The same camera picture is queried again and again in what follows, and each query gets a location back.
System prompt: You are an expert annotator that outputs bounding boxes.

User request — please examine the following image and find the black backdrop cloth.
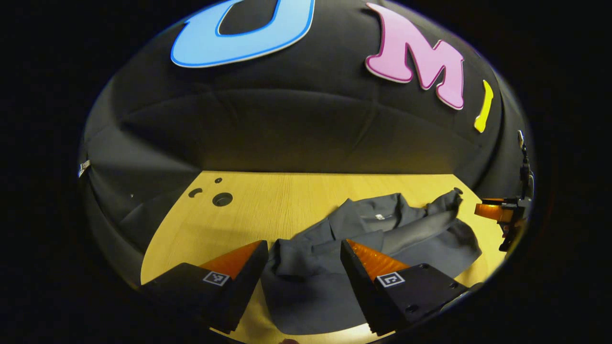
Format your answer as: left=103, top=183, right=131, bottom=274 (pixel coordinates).
left=79, top=0, right=529, bottom=287

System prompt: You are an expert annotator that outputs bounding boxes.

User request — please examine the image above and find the grey collared shirt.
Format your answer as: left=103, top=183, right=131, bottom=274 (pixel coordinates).
left=261, top=188, right=482, bottom=335

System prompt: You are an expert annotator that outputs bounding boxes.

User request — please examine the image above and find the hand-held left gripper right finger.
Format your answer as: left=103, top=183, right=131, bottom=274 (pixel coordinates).
left=340, top=239, right=471, bottom=336

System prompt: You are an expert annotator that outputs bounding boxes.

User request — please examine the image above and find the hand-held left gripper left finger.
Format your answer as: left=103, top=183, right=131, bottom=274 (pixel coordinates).
left=140, top=240, right=269, bottom=334

